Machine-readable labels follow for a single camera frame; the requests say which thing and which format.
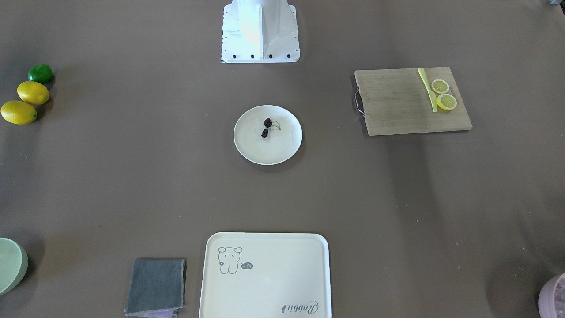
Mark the grey folded cloth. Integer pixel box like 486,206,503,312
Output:
124,258,185,318

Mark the lemon slice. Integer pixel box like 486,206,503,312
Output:
436,93,458,110
430,79,450,95

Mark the light green bowl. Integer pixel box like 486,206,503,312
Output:
0,238,28,295

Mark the cream serving tray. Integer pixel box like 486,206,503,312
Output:
199,232,332,318

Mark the bamboo cutting board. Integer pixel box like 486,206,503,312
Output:
354,66,472,136

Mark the white round plate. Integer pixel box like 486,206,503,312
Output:
233,105,303,165

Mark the pink bowl with ice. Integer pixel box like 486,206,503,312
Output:
538,273,565,318

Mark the yellow plastic knife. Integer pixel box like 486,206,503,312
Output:
417,67,437,113

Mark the green lime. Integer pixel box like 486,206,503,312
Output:
27,64,54,84

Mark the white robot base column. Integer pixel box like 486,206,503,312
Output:
221,0,301,63

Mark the yellow lemon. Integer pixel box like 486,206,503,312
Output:
1,101,37,125
17,81,50,105

